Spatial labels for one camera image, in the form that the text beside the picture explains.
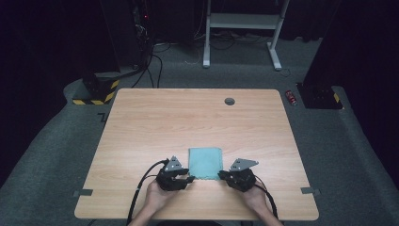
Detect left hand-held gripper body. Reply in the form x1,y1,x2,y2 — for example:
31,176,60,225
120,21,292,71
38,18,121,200
155,155,189,192

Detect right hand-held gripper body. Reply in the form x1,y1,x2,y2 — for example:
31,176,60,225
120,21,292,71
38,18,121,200
226,157,260,193

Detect light blue cleaning cloth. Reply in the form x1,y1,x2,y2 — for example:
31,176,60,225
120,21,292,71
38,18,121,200
187,147,225,182

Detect person's left hand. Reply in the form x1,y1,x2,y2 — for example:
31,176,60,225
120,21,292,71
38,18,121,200
143,179,181,218

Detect person's right hand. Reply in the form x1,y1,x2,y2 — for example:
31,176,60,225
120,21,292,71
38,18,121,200
240,184,271,218

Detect grey tape piece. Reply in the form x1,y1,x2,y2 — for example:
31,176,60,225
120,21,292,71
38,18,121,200
72,188,94,198
299,186,321,196

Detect red can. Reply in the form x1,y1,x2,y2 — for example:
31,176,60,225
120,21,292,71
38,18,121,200
284,89,297,106

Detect black square stand base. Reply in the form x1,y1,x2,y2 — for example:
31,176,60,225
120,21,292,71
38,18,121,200
295,82,344,110

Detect black yellow striped stand base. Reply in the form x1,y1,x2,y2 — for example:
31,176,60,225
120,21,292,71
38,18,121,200
72,71,121,106

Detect dark equipment rack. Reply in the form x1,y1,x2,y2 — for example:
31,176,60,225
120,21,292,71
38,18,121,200
131,0,155,65

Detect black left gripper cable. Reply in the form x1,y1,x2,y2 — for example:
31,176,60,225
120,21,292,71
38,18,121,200
126,158,170,226

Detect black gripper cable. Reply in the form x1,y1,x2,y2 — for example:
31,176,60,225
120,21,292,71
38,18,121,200
126,158,170,226
253,183,279,220

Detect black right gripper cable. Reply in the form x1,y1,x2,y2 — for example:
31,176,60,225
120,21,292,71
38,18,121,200
253,183,279,220

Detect black floor cables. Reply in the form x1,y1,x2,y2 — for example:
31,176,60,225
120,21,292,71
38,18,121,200
131,42,165,89

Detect cables under desk frame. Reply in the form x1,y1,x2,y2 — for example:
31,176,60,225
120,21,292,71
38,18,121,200
193,29,271,52

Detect white metal desk frame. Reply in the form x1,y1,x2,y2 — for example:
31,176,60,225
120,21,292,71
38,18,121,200
202,0,292,72

